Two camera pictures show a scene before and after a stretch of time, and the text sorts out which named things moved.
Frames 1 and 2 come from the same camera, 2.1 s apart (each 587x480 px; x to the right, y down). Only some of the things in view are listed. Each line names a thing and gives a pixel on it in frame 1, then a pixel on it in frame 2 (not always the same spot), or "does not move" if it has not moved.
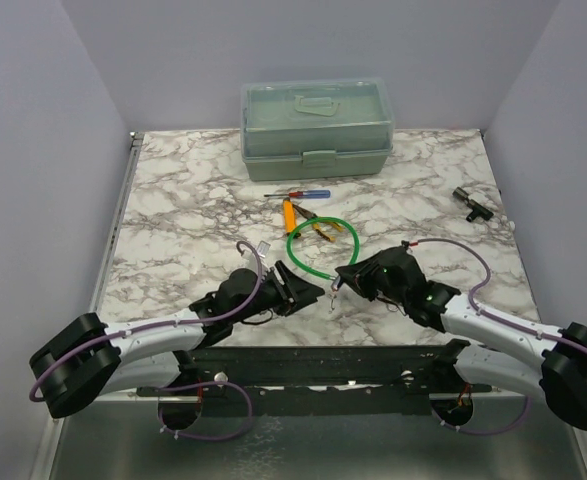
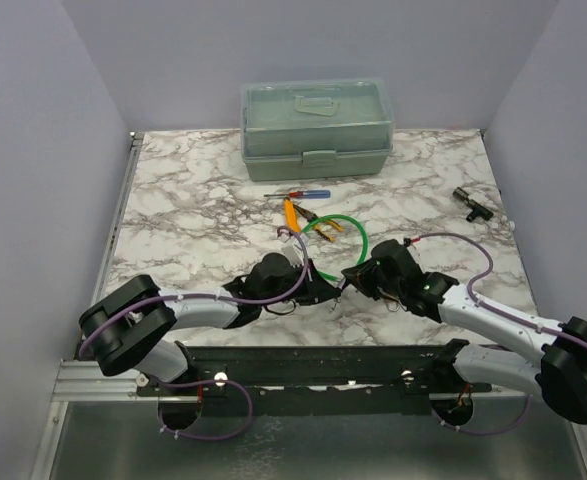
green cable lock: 337,280 to 342,217
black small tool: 477,209 does not move
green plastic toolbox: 321,128 does not move
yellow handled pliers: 318,223 does not move
